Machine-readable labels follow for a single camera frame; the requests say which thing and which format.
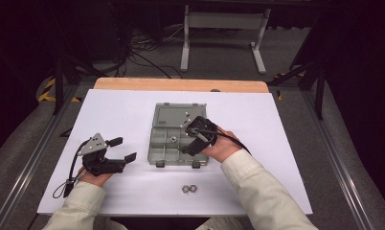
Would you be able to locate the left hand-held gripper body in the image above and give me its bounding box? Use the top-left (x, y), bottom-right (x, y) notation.
top-left (78, 132), bottom-right (126, 176)

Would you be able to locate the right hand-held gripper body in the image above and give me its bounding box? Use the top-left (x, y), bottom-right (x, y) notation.
top-left (189, 115), bottom-right (218, 147)

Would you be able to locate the clear plastic compartment box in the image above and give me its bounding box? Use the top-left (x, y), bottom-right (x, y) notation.
top-left (147, 102), bottom-right (212, 170)

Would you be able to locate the person's right hand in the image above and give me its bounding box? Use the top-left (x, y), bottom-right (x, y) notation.
top-left (199, 126), bottom-right (243, 164)

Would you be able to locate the person's left hand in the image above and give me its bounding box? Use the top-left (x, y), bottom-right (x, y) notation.
top-left (77, 167), bottom-right (113, 188)

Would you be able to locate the white board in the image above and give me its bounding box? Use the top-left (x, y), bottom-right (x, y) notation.
top-left (36, 88), bottom-right (313, 217)

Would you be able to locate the black tripod stand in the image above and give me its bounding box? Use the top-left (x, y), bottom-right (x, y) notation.
top-left (51, 47), bottom-right (108, 116)

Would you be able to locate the person's left leg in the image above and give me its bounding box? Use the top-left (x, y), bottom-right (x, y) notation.
top-left (104, 218), bottom-right (128, 230)

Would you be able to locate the person's leg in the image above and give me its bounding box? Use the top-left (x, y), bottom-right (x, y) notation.
top-left (195, 217), bottom-right (238, 230)
top-left (104, 218), bottom-right (128, 230)

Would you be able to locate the person's right leg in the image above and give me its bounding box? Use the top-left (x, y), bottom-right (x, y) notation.
top-left (195, 217), bottom-right (238, 230)

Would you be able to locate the white metal stand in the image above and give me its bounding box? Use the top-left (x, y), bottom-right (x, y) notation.
top-left (180, 4), bottom-right (272, 75)

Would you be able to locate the black metal stand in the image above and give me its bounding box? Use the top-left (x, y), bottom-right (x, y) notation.
top-left (266, 57), bottom-right (328, 121)

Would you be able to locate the left hand-held gripper cable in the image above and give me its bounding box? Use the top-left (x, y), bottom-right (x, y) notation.
top-left (52, 140), bottom-right (86, 199)

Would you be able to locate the hand-held gripper cable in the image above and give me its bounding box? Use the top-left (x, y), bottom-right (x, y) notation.
top-left (193, 127), bottom-right (252, 155)
top-left (52, 140), bottom-right (86, 199)

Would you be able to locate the right hand-held gripper cable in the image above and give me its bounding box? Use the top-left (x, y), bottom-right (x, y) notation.
top-left (193, 127), bottom-right (252, 155)

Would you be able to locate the aluminium rail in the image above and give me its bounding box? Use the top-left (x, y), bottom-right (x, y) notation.
top-left (300, 89), bottom-right (378, 230)
top-left (0, 84), bottom-right (81, 230)

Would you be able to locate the bundle of floor cables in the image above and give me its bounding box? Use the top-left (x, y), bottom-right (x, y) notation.
top-left (117, 25), bottom-right (185, 80)

